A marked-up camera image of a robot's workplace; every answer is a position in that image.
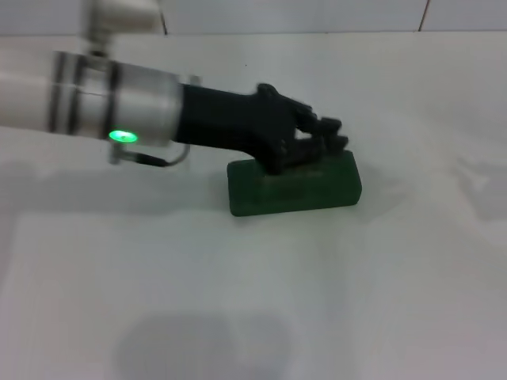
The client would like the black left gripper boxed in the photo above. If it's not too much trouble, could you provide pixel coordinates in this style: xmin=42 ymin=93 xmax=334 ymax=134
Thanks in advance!
xmin=175 ymin=82 xmax=350 ymax=176

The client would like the green glasses case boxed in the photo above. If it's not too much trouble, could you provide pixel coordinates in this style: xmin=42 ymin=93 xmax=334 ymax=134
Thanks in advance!
xmin=226 ymin=150 xmax=365 ymax=219

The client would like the left arm cable with plug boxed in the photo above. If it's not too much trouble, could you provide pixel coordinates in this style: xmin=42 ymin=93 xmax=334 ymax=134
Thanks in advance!
xmin=108 ymin=142 xmax=192 ymax=168

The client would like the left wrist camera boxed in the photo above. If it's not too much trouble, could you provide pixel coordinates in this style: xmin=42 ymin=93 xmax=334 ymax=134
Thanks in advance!
xmin=80 ymin=0 xmax=160 ymax=53

